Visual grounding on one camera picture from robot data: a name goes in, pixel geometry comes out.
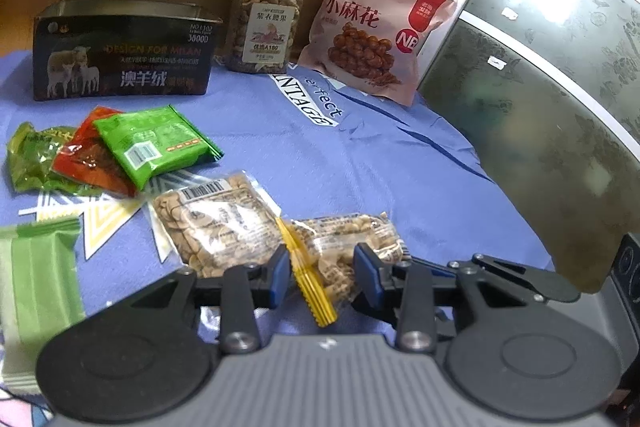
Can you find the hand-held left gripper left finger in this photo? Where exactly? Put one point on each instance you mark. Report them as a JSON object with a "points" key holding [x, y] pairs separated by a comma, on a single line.
{"points": [[280, 273]]}

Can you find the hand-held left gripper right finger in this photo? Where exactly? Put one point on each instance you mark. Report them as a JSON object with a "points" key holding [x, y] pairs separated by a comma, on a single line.
{"points": [[365, 273]]}

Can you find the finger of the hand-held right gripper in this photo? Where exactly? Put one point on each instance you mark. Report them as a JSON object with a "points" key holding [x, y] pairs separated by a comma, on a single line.
{"points": [[540, 281]]}

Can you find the yellow-edged clear nut packet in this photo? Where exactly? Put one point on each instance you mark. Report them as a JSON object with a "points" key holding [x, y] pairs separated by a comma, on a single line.
{"points": [[330, 249]]}

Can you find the bright green snack packet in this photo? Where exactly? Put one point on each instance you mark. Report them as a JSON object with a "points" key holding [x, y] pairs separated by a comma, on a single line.
{"points": [[150, 142]]}

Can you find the red snack packet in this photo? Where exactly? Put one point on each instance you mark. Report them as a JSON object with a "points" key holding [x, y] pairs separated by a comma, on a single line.
{"points": [[85, 157]]}

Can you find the pale green striped packet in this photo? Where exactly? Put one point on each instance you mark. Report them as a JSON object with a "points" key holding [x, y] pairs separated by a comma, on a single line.
{"points": [[35, 287]]}

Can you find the black tin box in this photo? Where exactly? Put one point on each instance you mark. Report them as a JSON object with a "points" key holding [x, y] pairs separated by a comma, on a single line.
{"points": [[150, 57]]}

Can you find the olive green snack packet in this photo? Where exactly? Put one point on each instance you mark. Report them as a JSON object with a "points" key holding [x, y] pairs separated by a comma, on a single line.
{"points": [[30, 157]]}

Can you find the blue printed tablecloth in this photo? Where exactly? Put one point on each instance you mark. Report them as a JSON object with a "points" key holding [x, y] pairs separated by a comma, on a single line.
{"points": [[350, 157]]}

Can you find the frosted glass door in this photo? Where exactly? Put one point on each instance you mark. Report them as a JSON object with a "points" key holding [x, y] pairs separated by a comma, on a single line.
{"points": [[550, 57]]}

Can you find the clear nut jar yellow lid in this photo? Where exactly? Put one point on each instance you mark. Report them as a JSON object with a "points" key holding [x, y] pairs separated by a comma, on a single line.
{"points": [[265, 32]]}

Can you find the large pink snack bag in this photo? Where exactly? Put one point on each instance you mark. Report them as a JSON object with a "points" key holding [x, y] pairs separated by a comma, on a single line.
{"points": [[380, 17]]}

